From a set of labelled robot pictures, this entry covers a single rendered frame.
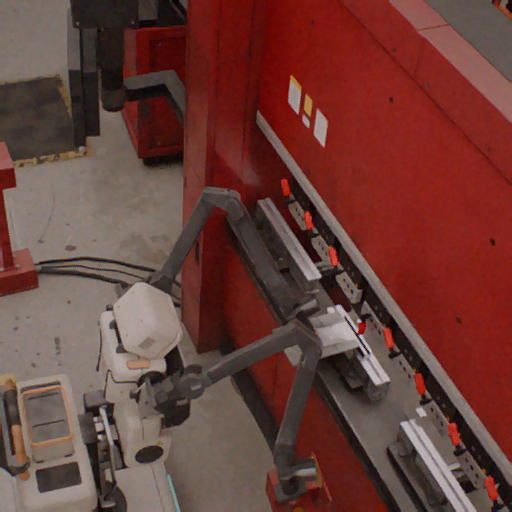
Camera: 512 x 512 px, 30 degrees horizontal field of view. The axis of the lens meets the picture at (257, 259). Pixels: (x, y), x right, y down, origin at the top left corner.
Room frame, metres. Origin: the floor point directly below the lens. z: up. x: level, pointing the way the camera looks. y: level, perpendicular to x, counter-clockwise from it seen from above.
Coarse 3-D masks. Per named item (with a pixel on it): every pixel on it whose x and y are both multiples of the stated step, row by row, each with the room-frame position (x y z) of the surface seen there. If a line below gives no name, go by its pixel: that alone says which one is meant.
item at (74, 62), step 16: (80, 32) 3.27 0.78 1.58; (80, 48) 3.13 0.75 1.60; (96, 48) 3.30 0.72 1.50; (80, 64) 3.02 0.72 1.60; (96, 64) 3.08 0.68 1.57; (80, 80) 2.99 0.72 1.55; (96, 80) 3.03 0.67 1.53; (80, 96) 2.98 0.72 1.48; (96, 96) 3.03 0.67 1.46; (80, 112) 2.98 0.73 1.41; (96, 112) 3.03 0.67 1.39; (80, 128) 2.98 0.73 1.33; (96, 128) 3.02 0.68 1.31; (80, 144) 2.98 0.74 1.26
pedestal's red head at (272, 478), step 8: (272, 472) 1.88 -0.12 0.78; (320, 472) 1.86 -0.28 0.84; (272, 480) 1.85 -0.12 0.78; (272, 488) 1.83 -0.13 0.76; (312, 488) 1.83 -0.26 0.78; (272, 496) 1.82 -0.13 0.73; (304, 496) 1.82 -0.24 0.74; (312, 496) 1.83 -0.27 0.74; (328, 496) 1.77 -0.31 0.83; (272, 504) 1.81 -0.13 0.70; (280, 504) 1.80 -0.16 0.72; (288, 504) 1.81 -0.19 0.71; (296, 504) 1.80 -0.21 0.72; (304, 504) 1.80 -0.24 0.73; (312, 504) 1.79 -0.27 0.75; (328, 504) 1.76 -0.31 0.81
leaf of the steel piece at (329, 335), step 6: (336, 324) 2.39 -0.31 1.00; (318, 330) 2.36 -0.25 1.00; (324, 330) 2.36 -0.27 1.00; (330, 330) 2.36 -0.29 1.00; (336, 330) 2.36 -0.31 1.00; (318, 336) 2.31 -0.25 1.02; (324, 336) 2.33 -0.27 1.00; (330, 336) 2.33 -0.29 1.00; (336, 336) 2.33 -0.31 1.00; (342, 336) 2.34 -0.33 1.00; (324, 342) 2.30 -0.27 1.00; (330, 342) 2.30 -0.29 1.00; (336, 342) 2.31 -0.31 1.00
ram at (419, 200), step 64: (320, 0) 2.78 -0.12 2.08; (320, 64) 2.73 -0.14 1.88; (384, 64) 2.41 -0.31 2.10; (384, 128) 2.36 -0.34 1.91; (448, 128) 2.10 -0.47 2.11; (320, 192) 2.63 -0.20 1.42; (384, 192) 2.30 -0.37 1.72; (448, 192) 2.05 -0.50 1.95; (384, 256) 2.24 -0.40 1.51; (448, 256) 1.98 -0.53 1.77; (448, 320) 1.92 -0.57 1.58
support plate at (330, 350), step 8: (336, 312) 2.46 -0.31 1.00; (312, 320) 2.40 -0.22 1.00; (320, 320) 2.41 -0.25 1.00; (328, 320) 2.41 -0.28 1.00; (336, 320) 2.42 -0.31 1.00; (280, 328) 2.35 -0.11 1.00; (336, 344) 2.30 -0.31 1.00; (344, 344) 2.30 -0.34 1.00; (352, 344) 2.31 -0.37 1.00; (288, 352) 2.24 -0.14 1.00; (296, 352) 2.24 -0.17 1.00; (328, 352) 2.26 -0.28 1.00; (336, 352) 2.26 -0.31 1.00; (296, 360) 2.20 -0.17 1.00
